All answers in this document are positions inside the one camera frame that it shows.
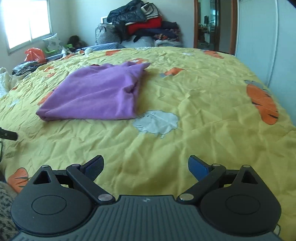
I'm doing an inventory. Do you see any folded clothes stack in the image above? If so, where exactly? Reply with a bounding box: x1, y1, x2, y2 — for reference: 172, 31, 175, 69
152, 21, 184, 48

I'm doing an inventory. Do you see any brown wooden door frame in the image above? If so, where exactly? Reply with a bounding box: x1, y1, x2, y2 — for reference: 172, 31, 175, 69
193, 1, 238, 55

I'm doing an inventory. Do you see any orange plastic bag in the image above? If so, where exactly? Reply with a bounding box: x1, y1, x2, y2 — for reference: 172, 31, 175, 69
25, 48, 47, 63

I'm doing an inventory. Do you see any purple sweater red collar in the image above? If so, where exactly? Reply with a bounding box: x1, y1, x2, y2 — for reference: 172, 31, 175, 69
36, 62, 150, 121

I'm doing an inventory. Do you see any white quilted blanket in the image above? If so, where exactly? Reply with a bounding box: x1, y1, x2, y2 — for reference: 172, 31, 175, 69
0, 67, 18, 97

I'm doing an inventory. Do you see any white wardrobe door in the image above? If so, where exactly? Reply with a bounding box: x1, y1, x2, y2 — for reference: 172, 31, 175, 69
235, 1, 295, 122

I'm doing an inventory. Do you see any houndstooth checkered bag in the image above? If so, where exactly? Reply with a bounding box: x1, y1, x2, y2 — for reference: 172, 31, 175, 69
95, 23, 122, 45

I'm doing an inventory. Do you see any white round plush ball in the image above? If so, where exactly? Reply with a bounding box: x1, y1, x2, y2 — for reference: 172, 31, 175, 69
84, 47, 93, 55

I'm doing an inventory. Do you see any bright window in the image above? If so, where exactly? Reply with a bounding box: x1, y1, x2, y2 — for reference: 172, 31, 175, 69
1, 1, 53, 54

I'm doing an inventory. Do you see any green plastic stool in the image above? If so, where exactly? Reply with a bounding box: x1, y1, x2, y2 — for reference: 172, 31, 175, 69
43, 44, 73, 57

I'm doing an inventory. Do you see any blue knitted blanket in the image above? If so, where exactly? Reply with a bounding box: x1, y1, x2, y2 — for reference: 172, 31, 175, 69
47, 43, 125, 61

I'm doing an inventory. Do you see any dark quilted jacket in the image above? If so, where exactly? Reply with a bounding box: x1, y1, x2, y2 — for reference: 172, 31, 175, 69
107, 0, 147, 41

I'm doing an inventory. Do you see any red folded garment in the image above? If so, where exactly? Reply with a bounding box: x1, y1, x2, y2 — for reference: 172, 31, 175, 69
126, 16, 162, 35

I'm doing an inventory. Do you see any white floral pillow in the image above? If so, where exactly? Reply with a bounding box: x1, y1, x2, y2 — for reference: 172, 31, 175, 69
43, 34, 63, 53

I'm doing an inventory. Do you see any yellow carrot print bedspread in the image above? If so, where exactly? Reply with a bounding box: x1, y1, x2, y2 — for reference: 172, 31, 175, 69
1, 47, 295, 240

